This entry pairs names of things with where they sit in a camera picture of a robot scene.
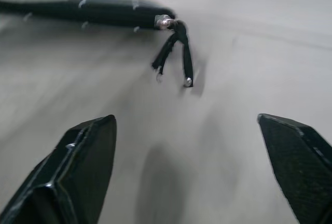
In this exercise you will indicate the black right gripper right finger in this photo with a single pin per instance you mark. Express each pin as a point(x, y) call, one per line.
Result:
point(303, 169)

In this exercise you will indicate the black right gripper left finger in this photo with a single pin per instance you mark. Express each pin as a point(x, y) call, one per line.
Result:
point(67, 182)

